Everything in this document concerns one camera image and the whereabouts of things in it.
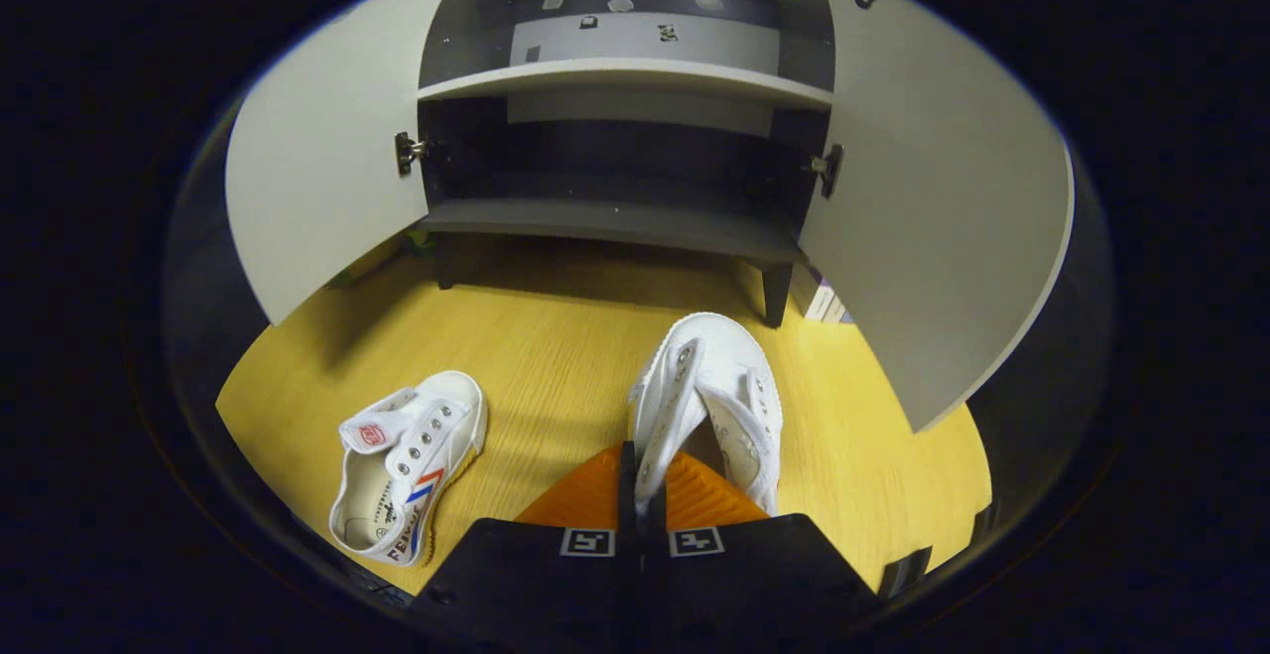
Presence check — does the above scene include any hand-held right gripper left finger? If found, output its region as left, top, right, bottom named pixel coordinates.
left=407, top=441, right=638, bottom=654

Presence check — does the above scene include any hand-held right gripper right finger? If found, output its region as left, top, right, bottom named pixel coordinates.
left=637, top=451, right=884, bottom=654

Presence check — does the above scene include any white canvas shoe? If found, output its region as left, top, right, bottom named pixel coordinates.
left=628, top=312, right=784, bottom=518
left=329, top=370, right=488, bottom=568

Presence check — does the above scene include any white shoe cabinet door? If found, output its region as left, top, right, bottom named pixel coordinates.
left=794, top=0, right=1076, bottom=434
left=226, top=0, right=489, bottom=326

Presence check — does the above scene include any small black block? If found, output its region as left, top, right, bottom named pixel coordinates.
left=878, top=545, right=934, bottom=600

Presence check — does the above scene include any white purple book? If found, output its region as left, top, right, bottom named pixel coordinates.
left=802, top=265, right=834, bottom=323

